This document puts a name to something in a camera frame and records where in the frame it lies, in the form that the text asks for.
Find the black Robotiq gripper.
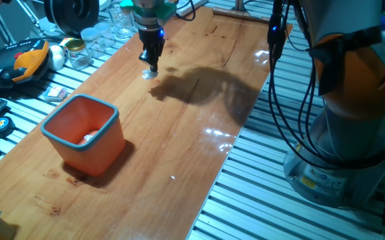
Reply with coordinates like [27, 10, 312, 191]
[137, 28, 165, 73]

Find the white tissue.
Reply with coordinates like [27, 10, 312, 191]
[141, 69, 159, 81]

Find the orange trash can blue rim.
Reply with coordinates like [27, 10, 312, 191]
[40, 93, 127, 177]

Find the clear drinking glass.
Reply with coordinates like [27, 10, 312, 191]
[110, 1, 136, 41]

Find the clear plastic jar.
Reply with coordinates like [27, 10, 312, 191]
[93, 21, 116, 51]

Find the clear jar white lid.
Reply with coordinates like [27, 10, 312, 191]
[80, 27, 100, 51]

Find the glass jar gold lid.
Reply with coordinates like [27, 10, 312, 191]
[65, 38, 93, 70]

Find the white power strip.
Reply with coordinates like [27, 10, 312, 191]
[175, 0, 209, 17]

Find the black filament spool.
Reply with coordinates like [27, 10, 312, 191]
[43, 0, 100, 37]

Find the white egg-shaped object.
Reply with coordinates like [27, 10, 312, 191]
[47, 44, 66, 71]

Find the small clear wrapped packet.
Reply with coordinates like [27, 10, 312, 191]
[42, 86, 69, 103]

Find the black orange teach pendant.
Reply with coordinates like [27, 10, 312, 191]
[0, 38, 51, 90]

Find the orange wooden board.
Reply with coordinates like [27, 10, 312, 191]
[0, 6, 293, 240]

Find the black round tape measure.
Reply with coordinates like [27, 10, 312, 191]
[0, 115, 15, 139]

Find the wooden handle claw hammer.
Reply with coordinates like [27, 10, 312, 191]
[212, 6, 272, 24]

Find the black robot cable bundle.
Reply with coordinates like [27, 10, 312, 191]
[175, 0, 385, 169]

